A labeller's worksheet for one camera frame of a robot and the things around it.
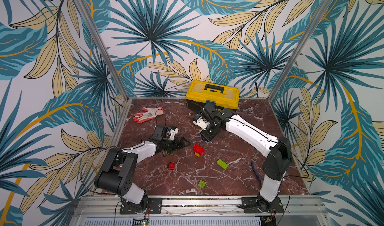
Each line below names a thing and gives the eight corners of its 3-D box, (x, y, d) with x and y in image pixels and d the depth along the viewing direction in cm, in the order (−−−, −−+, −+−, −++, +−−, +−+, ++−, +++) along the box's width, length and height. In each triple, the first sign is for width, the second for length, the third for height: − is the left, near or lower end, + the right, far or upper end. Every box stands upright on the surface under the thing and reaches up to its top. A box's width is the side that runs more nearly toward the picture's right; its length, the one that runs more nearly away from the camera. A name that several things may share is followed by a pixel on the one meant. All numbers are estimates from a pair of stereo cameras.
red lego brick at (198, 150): (192, 153, 93) (192, 147, 87) (195, 149, 95) (195, 143, 89) (200, 158, 91) (201, 153, 85) (203, 154, 93) (204, 149, 87)
